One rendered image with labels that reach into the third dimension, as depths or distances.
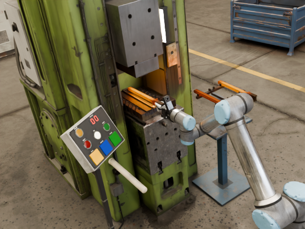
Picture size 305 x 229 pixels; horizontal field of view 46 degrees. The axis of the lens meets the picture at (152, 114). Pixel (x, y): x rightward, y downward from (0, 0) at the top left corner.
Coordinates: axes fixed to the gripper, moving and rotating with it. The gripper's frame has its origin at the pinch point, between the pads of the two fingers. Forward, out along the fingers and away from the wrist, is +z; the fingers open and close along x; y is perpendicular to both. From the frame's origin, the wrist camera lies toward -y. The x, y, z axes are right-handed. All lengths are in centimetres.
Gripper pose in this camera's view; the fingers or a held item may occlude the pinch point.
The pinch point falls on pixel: (156, 102)
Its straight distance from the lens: 259.6
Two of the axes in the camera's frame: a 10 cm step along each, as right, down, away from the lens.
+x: 8.0, -3.8, 4.6
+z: -5.9, -3.6, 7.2
